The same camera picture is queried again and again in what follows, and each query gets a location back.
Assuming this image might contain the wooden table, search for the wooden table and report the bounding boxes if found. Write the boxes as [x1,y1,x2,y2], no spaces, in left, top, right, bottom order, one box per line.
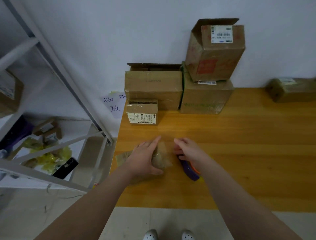
[111,87,316,213]

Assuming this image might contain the dark blue bag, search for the dark blue bag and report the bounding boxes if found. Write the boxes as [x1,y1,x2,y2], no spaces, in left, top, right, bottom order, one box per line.
[0,115,35,154]

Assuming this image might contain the thin white cable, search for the thin white cable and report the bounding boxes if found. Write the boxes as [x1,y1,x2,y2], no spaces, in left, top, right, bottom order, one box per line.
[43,184,85,213]

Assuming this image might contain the yellow plastic bag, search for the yellow plastic bag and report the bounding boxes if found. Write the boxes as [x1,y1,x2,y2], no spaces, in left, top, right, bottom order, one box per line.
[25,143,72,174]

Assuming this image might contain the black mobile phone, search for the black mobile phone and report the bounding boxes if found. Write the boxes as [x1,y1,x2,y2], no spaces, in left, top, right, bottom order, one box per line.
[52,157,79,180]

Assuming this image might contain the grey metal shelf rack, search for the grey metal shelf rack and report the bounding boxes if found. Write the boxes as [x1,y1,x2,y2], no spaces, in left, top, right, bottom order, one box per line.
[0,0,114,193]

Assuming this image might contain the large worn shelf carton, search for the large worn shelf carton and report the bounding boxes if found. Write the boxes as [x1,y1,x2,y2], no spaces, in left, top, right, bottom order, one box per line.
[0,69,24,118]

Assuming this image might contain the person's left hand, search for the person's left hand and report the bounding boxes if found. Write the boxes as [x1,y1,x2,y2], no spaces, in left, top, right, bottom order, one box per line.
[122,136,165,181]

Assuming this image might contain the small open carton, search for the small open carton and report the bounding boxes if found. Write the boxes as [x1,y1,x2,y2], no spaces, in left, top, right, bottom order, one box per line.
[34,119,63,144]

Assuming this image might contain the person's right forearm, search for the person's right forearm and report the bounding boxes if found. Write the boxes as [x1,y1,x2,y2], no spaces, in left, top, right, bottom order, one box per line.
[197,158,302,240]

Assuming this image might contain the person's left forearm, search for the person's left forearm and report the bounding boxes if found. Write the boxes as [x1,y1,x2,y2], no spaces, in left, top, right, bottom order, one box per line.
[37,170,139,240]

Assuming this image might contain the blue orange tape dispenser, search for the blue orange tape dispenser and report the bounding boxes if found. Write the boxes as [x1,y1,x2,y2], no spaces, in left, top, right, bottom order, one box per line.
[175,153,202,182]

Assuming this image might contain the person's right hand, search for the person's right hand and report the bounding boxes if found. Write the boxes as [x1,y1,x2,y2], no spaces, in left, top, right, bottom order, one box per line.
[173,137,208,166]

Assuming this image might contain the white paper wall sign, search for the white paper wall sign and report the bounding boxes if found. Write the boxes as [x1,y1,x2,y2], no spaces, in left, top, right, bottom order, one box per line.
[103,91,126,119]

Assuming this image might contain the small open-flap cardboard box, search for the small open-flap cardboard box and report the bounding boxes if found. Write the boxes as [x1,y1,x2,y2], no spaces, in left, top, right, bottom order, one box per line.
[115,141,174,171]

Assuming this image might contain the stack of cardboard boxes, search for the stack of cardboard boxes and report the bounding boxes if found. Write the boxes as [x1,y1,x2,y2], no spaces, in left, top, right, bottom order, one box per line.
[124,18,246,125]

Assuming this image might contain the box barcode label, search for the box barcode label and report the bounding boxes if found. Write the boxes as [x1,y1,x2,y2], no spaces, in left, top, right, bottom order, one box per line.
[267,77,316,103]

